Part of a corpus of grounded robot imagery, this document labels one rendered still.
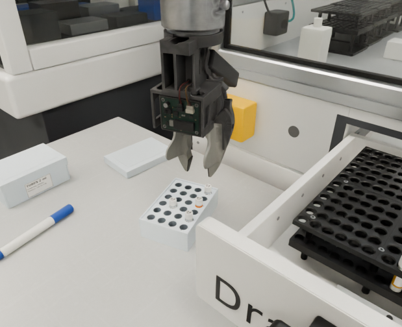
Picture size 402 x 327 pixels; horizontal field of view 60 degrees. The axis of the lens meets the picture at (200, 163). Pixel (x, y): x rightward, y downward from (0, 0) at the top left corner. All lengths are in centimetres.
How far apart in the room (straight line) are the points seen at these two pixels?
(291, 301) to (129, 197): 42
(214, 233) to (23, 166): 47
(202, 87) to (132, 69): 67
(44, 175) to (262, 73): 44
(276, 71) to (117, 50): 55
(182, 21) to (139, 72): 71
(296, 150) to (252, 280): 37
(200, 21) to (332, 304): 30
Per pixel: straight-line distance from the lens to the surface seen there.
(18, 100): 93
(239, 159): 74
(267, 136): 68
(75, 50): 98
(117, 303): 50
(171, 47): 40
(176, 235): 53
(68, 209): 64
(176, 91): 42
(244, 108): 64
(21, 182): 70
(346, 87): 58
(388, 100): 57
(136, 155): 76
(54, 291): 54
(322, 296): 30
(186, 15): 40
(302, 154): 65
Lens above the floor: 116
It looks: 32 degrees down
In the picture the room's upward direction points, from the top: straight up
